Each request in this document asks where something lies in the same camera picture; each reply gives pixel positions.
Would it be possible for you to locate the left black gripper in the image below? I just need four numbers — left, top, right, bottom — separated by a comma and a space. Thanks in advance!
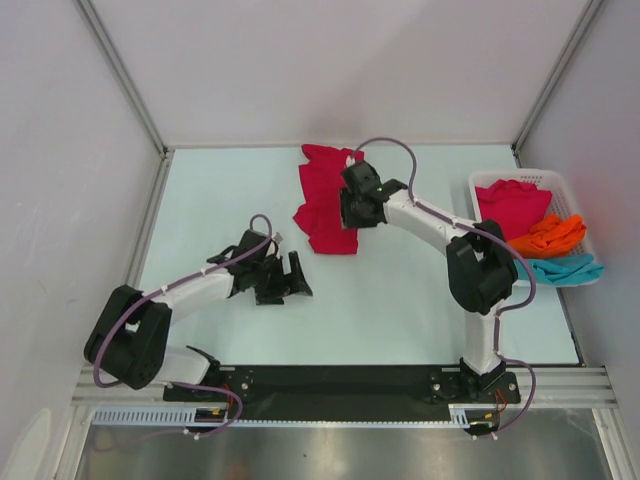
251, 251, 311, 305

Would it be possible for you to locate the magenta red t shirt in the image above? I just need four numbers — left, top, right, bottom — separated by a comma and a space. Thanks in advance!
293, 144, 358, 255
475, 179, 552, 240

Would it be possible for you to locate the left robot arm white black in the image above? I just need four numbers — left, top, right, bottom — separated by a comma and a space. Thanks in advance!
84, 229, 313, 400

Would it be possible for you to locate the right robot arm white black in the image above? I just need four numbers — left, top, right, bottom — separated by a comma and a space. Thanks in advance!
340, 159, 517, 401

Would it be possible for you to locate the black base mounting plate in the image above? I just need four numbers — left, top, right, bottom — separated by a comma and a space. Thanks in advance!
164, 363, 524, 424

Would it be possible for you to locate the orange t shirt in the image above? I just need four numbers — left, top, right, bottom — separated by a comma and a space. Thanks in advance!
508, 214, 587, 259

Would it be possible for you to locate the teal t shirt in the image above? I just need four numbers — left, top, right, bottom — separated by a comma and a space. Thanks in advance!
526, 254, 605, 288

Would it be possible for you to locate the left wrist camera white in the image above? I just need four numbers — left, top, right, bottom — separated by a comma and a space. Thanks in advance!
267, 232, 283, 258

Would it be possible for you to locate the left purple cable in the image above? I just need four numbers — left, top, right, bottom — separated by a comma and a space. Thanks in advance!
93, 214, 274, 441

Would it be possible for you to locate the purple cable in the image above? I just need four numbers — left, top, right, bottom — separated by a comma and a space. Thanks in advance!
352, 137, 539, 441
93, 214, 274, 441

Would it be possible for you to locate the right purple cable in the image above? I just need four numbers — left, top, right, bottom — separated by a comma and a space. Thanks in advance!
352, 137, 539, 441

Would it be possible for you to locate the white slotted cable duct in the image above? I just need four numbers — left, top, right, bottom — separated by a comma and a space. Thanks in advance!
92, 406, 480, 429

